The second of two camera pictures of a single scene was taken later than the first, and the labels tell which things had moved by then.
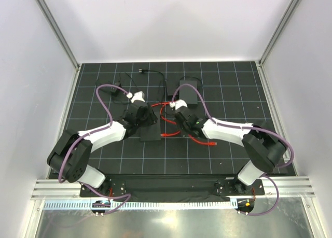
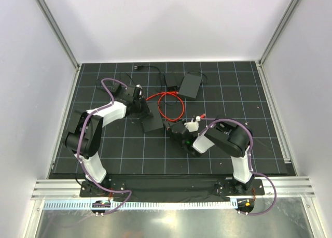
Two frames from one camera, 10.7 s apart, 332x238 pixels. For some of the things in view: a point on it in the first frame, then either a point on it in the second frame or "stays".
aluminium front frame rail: x=55 y=189 stays
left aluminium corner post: x=54 y=26 stays
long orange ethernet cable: x=162 y=104 → x=162 y=94
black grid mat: x=234 y=90 stays
